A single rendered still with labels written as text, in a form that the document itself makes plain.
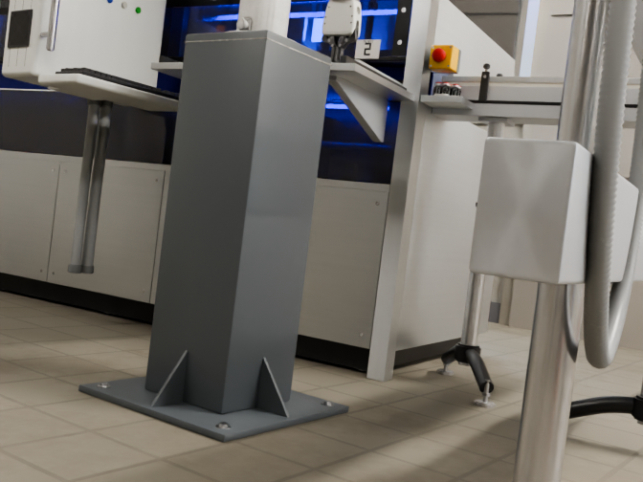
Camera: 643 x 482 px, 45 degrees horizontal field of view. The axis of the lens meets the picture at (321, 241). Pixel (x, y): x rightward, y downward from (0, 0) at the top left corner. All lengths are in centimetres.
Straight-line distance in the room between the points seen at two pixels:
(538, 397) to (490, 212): 25
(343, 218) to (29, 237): 146
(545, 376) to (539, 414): 4
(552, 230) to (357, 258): 177
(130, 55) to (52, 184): 74
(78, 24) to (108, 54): 14
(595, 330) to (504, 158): 21
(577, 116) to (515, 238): 22
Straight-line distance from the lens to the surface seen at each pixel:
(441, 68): 237
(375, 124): 235
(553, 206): 67
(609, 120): 73
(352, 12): 217
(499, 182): 68
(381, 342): 238
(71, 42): 265
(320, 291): 247
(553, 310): 85
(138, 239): 293
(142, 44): 283
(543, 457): 87
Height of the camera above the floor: 46
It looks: 1 degrees down
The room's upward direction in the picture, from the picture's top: 7 degrees clockwise
